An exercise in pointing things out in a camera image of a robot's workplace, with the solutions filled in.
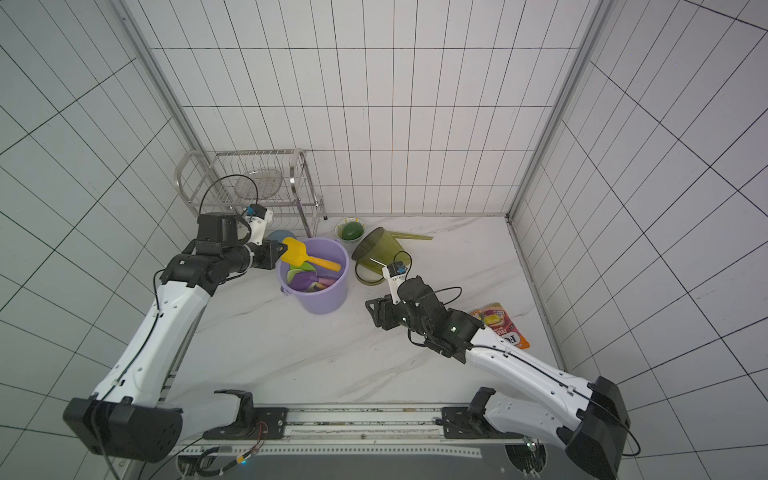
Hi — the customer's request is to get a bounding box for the yellow plastic toy shovel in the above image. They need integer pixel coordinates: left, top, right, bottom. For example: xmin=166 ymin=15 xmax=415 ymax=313
xmin=280 ymin=237 xmax=341 ymax=272

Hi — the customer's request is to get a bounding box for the light green wooden-handle spade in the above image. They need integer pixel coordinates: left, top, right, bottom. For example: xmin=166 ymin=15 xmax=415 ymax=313
xmin=286 ymin=269 xmax=318 ymax=290

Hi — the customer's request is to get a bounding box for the purple pink toy shovel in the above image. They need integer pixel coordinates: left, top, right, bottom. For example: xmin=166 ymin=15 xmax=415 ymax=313
xmin=307 ymin=274 xmax=337 ymax=292

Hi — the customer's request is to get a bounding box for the purple plastic bucket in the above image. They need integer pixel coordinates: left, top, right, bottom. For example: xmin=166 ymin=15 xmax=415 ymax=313
xmin=277 ymin=237 xmax=351 ymax=315

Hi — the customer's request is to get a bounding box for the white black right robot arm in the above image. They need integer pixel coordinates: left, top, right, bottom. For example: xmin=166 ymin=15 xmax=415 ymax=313
xmin=365 ymin=276 xmax=633 ymax=479

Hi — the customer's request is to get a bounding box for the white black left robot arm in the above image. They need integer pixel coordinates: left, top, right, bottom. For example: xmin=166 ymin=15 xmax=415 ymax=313
xmin=63 ymin=204 xmax=287 ymax=463

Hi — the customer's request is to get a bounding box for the clear glass plate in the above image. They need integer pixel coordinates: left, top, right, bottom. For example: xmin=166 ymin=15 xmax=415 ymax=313
xmin=234 ymin=168 xmax=283 ymax=202

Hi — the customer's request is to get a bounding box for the metal dish rack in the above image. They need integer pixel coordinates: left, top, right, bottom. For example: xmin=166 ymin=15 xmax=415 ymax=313
xmin=174 ymin=148 xmax=328 ymax=238

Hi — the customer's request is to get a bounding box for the small bowl with green ball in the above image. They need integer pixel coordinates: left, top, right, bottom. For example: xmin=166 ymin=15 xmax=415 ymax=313
xmin=335 ymin=218 xmax=365 ymax=243

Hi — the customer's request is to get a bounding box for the colourful snack packet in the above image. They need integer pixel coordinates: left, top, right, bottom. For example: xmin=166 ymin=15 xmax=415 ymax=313
xmin=471 ymin=302 xmax=530 ymax=350

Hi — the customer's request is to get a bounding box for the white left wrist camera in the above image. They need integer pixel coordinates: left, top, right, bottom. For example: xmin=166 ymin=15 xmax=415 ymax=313
xmin=244 ymin=203 xmax=273 ymax=246

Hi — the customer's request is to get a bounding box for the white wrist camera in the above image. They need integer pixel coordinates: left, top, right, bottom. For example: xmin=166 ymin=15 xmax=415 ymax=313
xmin=244 ymin=203 xmax=273 ymax=246
xmin=382 ymin=261 xmax=408 ymax=305

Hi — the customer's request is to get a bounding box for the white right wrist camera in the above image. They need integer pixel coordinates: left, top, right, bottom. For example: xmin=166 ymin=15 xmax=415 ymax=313
xmin=382 ymin=261 xmax=408 ymax=305

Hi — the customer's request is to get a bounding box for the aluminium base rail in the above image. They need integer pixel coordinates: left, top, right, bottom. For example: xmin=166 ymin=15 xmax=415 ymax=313
xmin=122 ymin=403 xmax=601 ymax=463

